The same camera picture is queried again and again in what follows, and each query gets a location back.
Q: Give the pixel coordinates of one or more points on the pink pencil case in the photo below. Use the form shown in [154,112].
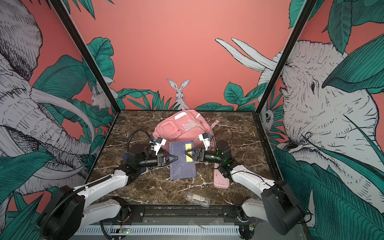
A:
[220,181]

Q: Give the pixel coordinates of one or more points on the white ventilation grille strip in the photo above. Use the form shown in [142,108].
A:
[184,230]

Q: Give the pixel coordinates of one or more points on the dark blue book yellow label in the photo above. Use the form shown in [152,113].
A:
[181,169]

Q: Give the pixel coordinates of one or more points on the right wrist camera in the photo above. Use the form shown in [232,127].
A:
[205,138]

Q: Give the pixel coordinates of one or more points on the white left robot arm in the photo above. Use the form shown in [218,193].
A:
[73,208]

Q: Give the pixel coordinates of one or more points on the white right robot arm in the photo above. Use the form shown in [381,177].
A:
[277,204]

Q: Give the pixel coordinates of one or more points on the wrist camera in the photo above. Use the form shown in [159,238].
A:
[205,138]
[157,144]

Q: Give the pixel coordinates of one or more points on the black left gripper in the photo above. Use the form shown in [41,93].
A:
[159,160]

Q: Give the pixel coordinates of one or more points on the black frame post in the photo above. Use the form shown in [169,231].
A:
[298,27]
[65,18]

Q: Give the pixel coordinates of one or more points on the dark blue book left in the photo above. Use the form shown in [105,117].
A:
[131,161]

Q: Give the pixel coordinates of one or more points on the pink student backpack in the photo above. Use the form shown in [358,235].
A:
[183,126]

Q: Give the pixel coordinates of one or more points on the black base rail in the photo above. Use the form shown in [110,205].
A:
[230,213]

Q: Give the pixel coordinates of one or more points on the black frame post right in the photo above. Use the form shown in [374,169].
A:
[298,27]

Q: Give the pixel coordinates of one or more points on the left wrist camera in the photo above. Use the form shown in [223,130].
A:
[157,144]

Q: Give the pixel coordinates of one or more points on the black frame post left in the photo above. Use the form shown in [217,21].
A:
[65,18]

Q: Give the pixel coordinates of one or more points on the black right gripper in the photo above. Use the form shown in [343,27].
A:
[202,158]

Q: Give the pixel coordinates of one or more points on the clear plastic eraser box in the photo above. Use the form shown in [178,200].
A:
[198,199]

